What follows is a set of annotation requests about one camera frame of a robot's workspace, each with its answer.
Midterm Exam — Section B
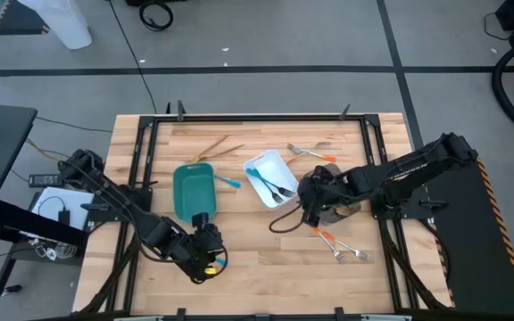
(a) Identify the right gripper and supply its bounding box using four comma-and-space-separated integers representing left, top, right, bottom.
299, 165, 354, 226

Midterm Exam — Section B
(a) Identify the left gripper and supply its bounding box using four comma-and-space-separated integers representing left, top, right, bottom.
171, 212, 229, 283

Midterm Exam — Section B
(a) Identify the grey translucent plastic bin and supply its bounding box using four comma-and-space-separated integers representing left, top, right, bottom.
308, 162, 365, 226

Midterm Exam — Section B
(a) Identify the orange-handled silver fork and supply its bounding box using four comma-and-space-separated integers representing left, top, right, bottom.
286, 142, 337, 163
311, 226, 346, 264
321, 230, 370, 261

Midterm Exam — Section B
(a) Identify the white plastic bin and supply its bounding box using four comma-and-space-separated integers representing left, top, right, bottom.
242, 149, 301, 210

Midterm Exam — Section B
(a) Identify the teal plastic bin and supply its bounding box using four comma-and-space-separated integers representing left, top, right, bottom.
172, 162, 219, 223

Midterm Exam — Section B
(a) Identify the silver aluminium extrusion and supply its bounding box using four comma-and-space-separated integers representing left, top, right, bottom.
360, 314, 413, 321
112, 314, 165, 321

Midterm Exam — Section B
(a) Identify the white paper sheet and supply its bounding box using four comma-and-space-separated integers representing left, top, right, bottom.
29, 185, 96, 232

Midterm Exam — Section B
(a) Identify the black hazard-striped platform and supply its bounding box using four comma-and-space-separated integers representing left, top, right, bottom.
424, 156, 514, 317

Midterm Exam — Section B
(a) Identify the black power adapter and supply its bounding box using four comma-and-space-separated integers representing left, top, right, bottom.
28, 173, 65, 189

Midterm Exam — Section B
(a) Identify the white floor object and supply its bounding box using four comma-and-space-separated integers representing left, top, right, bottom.
17, 0, 93, 51

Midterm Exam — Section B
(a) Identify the hazard-striped floor mat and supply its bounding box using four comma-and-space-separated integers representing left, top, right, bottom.
0, 0, 52, 37

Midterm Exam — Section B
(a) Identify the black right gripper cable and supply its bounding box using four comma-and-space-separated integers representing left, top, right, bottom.
268, 202, 306, 235

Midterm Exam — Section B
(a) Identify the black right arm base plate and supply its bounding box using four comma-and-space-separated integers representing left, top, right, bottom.
369, 186, 449, 220

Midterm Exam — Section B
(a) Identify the black metal table frame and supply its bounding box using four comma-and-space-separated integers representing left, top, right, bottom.
72, 100, 457, 321

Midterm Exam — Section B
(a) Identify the tangled white cable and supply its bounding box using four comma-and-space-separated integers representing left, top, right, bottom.
31, 240, 79, 262

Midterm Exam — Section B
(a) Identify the thin black desk cable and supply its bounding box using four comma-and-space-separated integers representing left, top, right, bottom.
33, 115, 115, 134

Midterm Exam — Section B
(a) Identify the long black floor cable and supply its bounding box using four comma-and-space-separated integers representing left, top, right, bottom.
106, 0, 159, 115

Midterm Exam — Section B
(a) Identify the coiled black cable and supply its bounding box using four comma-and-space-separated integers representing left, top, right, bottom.
138, 0, 175, 33

